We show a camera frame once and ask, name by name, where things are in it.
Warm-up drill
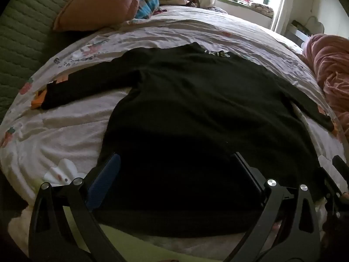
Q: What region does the black sweater with orange cuffs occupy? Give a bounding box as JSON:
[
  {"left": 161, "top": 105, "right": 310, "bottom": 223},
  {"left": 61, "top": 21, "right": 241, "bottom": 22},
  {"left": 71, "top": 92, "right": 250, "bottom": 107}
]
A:
[{"left": 31, "top": 42, "right": 336, "bottom": 238}]

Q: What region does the green quilted headboard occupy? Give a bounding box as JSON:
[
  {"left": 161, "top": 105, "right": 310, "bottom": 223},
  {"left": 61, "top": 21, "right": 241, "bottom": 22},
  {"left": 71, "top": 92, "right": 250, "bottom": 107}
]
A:
[{"left": 0, "top": 0, "right": 94, "bottom": 121}]

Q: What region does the printed white bedsheet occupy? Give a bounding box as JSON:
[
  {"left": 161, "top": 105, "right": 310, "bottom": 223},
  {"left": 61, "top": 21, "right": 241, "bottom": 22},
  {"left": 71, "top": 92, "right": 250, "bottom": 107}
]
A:
[{"left": 0, "top": 5, "right": 349, "bottom": 262}]

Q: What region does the white heart-shaped chair back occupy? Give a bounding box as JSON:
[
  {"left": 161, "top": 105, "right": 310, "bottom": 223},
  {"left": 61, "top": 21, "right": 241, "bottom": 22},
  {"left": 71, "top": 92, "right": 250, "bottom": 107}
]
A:
[{"left": 308, "top": 16, "right": 325, "bottom": 34}]

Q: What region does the pink blanket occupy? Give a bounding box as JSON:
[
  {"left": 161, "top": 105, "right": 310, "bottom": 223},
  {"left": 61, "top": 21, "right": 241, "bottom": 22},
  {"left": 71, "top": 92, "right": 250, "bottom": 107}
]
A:
[{"left": 300, "top": 33, "right": 349, "bottom": 140}]

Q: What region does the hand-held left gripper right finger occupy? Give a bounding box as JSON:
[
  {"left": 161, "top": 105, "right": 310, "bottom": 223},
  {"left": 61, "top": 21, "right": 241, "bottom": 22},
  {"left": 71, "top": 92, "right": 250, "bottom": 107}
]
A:
[{"left": 222, "top": 151, "right": 321, "bottom": 262}]

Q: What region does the light green garment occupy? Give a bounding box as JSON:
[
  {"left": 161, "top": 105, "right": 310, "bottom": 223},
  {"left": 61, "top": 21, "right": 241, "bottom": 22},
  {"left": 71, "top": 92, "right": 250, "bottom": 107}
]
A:
[{"left": 61, "top": 205, "right": 227, "bottom": 262}]

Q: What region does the pink pillow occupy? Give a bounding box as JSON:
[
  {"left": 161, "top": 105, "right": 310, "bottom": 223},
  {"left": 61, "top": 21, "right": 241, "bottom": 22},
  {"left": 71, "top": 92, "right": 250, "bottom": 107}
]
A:
[{"left": 53, "top": 0, "right": 154, "bottom": 32}]

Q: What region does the floral cloth heap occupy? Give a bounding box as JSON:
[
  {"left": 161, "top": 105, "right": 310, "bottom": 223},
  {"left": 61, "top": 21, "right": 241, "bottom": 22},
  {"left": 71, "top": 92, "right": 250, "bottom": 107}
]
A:
[{"left": 222, "top": 0, "right": 274, "bottom": 18}]

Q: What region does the white small table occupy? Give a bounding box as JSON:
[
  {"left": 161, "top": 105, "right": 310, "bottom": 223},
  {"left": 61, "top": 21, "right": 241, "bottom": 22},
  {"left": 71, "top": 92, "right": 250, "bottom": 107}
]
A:
[{"left": 285, "top": 20, "right": 311, "bottom": 47}]

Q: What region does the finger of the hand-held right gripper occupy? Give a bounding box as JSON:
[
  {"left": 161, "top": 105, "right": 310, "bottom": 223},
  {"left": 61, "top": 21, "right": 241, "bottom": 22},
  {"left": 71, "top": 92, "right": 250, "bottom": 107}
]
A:
[
  {"left": 332, "top": 155, "right": 349, "bottom": 197},
  {"left": 318, "top": 166, "right": 343, "bottom": 219}
]

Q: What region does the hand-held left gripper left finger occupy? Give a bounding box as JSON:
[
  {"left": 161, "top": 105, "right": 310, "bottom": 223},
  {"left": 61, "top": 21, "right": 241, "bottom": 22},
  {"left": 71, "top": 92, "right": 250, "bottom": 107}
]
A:
[{"left": 29, "top": 153, "right": 126, "bottom": 262}]

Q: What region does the blue striped cloth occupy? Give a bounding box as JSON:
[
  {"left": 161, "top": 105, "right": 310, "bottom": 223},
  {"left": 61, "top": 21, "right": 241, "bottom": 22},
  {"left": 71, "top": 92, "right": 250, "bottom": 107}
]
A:
[{"left": 135, "top": 0, "right": 160, "bottom": 19}]

